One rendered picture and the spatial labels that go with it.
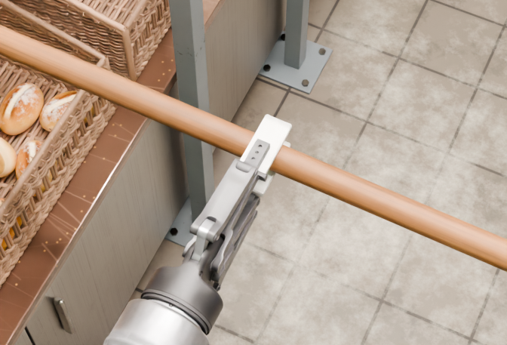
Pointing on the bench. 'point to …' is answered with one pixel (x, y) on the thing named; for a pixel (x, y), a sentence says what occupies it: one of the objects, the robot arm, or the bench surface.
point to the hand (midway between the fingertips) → (264, 155)
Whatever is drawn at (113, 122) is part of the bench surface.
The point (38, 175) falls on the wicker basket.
